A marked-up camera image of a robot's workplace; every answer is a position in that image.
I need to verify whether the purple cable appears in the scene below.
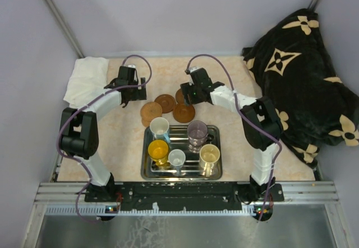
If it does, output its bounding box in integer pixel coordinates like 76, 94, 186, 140
57, 54, 153, 223
185, 53, 283, 222

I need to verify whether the black floral blanket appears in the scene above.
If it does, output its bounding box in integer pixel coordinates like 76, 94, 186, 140
241, 8, 358, 168

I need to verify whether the steel tray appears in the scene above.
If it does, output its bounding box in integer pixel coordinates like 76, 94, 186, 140
141, 125, 223, 181

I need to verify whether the wooden coaster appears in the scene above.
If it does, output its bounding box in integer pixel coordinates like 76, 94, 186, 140
155, 94, 176, 113
173, 104, 196, 123
175, 89, 185, 104

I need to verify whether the cream mug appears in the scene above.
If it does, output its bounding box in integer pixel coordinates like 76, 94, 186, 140
199, 144, 220, 177

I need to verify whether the yellow cup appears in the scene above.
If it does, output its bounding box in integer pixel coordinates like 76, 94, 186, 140
148, 140, 170, 166

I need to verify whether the white folded cloth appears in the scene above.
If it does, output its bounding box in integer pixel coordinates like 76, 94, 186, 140
63, 57, 109, 109

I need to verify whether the purple glass mug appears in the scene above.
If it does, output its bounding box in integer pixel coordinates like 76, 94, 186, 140
187, 121, 214, 150

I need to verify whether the aluminium rail frame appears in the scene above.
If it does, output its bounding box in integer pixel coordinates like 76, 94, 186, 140
24, 181, 353, 247

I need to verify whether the small clear grey cup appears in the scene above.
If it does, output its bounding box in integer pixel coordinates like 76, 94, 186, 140
168, 149, 186, 175

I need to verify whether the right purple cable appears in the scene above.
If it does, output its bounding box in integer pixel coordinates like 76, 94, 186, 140
185, 53, 283, 222

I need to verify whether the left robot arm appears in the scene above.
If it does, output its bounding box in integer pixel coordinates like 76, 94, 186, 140
58, 65, 147, 202

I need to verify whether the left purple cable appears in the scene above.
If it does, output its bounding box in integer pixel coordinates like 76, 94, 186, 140
57, 54, 153, 223

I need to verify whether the white and blue cup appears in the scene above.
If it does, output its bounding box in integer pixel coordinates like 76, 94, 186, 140
149, 117, 171, 144

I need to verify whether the woven coaster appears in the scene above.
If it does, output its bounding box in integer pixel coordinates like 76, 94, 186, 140
141, 118, 151, 127
140, 102, 162, 122

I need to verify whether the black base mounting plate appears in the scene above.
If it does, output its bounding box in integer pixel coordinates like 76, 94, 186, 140
85, 181, 267, 212

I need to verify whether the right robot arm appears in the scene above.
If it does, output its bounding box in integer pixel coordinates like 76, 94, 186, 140
181, 67, 283, 202

